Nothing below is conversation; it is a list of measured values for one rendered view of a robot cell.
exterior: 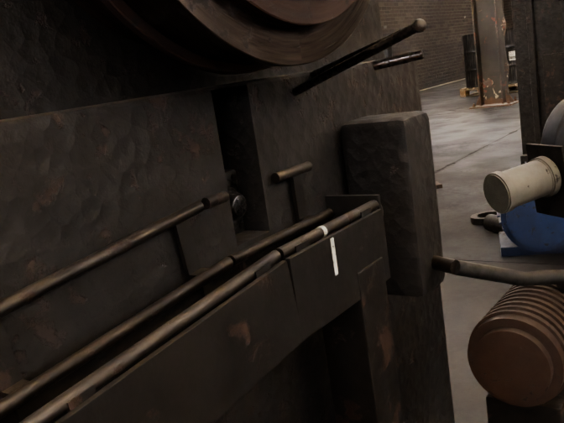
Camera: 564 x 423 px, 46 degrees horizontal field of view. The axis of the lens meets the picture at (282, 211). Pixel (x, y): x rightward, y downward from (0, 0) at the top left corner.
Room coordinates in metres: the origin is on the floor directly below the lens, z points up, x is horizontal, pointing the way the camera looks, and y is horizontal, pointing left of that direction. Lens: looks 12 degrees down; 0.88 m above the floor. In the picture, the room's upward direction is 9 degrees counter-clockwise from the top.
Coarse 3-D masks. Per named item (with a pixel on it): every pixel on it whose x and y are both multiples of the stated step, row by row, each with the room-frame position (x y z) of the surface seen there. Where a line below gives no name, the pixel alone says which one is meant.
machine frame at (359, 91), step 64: (0, 0) 0.59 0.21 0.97; (64, 0) 0.64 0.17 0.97; (0, 64) 0.58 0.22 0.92; (64, 64) 0.63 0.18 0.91; (128, 64) 0.69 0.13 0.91; (320, 64) 0.97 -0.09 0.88; (0, 128) 0.51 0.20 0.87; (64, 128) 0.55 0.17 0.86; (128, 128) 0.61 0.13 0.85; (192, 128) 0.67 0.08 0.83; (256, 128) 0.75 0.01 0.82; (320, 128) 0.85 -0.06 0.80; (0, 192) 0.50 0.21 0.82; (64, 192) 0.54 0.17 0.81; (128, 192) 0.59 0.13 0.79; (192, 192) 0.66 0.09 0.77; (256, 192) 0.75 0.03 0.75; (320, 192) 0.84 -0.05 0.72; (0, 256) 0.49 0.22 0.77; (64, 256) 0.53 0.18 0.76; (128, 256) 0.58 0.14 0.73; (256, 256) 0.72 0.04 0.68; (64, 320) 0.52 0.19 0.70; (64, 384) 0.51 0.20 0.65; (256, 384) 0.69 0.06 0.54; (320, 384) 0.79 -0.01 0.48; (448, 384) 1.09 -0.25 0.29
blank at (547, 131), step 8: (560, 104) 0.96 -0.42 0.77; (552, 112) 0.96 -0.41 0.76; (560, 112) 0.94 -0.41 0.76; (552, 120) 0.95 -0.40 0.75; (560, 120) 0.93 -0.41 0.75; (544, 128) 0.95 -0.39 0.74; (552, 128) 0.94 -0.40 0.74; (560, 128) 0.93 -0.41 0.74; (544, 136) 0.95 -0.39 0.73; (552, 136) 0.93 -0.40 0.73; (560, 136) 0.93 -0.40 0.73; (552, 144) 0.93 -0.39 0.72; (560, 144) 0.93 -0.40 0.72
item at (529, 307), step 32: (512, 288) 0.91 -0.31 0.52; (544, 288) 0.87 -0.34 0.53; (512, 320) 0.78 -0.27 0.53; (544, 320) 0.79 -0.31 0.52; (480, 352) 0.80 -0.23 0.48; (512, 352) 0.77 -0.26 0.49; (544, 352) 0.75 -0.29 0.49; (480, 384) 0.81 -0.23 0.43; (512, 384) 0.78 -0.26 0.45; (544, 384) 0.75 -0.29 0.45; (512, 416) 0.81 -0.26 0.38; (544, 416) 0.78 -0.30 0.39
